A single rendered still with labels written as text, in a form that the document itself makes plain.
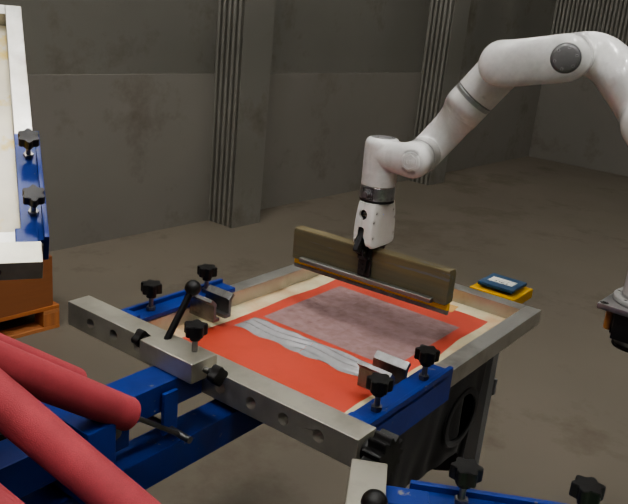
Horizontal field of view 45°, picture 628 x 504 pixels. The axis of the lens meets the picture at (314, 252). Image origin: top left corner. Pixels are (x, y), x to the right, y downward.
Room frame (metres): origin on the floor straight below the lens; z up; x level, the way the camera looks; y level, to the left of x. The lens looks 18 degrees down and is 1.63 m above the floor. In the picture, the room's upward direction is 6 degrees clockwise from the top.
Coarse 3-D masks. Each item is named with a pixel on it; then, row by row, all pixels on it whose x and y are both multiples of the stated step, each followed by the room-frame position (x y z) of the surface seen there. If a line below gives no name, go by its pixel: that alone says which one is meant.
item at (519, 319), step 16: (272, 272) 1.76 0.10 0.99; (288, 272) 1.77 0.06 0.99; (304, 272) 1.82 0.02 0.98; (240, 288) 1.63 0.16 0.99; (256, 288) 1.67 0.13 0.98; (272, 288) 1.72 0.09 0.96; (464, 288) 1.78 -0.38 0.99; (464, 304) 1.76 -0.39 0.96; (480, 304) 1.73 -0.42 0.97; (496, 304) 1.71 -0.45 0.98; (512, 304) 1.70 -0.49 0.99; (160, 320) 1.43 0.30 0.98; (192, 320) 1.50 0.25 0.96; (512, 320) 1.60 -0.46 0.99; (528, 320) 1.62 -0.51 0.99; (480, 336) 1.49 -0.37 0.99; (496, 336) 1.50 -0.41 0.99; (512, 336) 1.55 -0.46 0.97; (464, 352) 1.40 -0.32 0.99; (480, 352) 1.41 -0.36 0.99; (496, 352) 1.48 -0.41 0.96; (464, 368) 1.35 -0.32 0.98
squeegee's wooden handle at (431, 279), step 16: (304, 240) 1.67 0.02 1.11; (320, 240) 1.64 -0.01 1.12; (336, 240) 1.62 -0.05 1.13; (352, 240) 1.61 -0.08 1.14; (304, 256) 1.66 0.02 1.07; (320, 256) 1.64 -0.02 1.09; (336, 256) 1.61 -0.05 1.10; (352, 256) 1.59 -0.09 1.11; (384, 256) 1.54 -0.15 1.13; (400, 256) 1.52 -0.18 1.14; (384, 272) 1.54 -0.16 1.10; (400, 272) 1.51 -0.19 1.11; (416, 272) 1.49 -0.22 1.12; (432, 272) 1.47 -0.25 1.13; (448, 272) 1.45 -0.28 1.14; (416, 288) 1.49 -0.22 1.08; (432, 288) 1.47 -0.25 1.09; (448, 288) 1.45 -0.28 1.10
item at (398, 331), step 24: (384, 312) 1.66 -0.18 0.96; (408, 312) 1.67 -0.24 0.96; (432, 312) 1.69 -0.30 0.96; (456, 312) 1.70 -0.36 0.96; (336, 336) 1.49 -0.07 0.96; (360, 336) 1.50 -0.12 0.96; (384, 336) 1.52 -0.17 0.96; (408, 336) 1.53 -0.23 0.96; (432, 336) 1.54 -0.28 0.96; (456, 336) 1.56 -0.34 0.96; (288, 360) 1.36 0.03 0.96; (312, 360) 1.37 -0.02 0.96; (408, 360) 1.41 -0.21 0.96; (288, 384) 1.26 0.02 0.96; (312, 384) 1.27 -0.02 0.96; (336, 384) 1.27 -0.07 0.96; (336, 408) 1.19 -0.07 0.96
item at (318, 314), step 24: (336, 288) 1.79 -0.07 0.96; (360, 288) 1.80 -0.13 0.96; (264, 312) 1.59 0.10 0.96; (288, 312) 1.60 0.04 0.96; (312, 312) 1.61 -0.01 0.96; (336, 312) 1.63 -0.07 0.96; (360, 312) 1.64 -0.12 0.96; (216, 336) 1.43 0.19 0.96; (240, 336) 1.45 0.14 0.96; (312, 336) 1.48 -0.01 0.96; (240, 360) 1.34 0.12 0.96; (264, 360) 1.35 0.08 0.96
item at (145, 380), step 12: (144, 372) 1.09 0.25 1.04; (156, 372) 1.09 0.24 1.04; (108, 384) 1.04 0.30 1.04; (120, 384) 1.04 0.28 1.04; (132, 384) 1.05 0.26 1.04; (144, 384) 1.05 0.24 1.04; (156, 384) 1.05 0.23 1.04; (168, 384) 1.07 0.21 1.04; (180, 384) 1.09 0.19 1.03; (192, 384) 1.11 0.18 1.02; (132, 396) 1.01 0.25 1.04; (144, 396) 1.03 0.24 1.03; (156, 396) 1.05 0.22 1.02; (180, 396) 1.09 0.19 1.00; (192, 396) 1.11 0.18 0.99; (144, 408) 1.03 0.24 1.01; (156, 408) 1.05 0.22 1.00
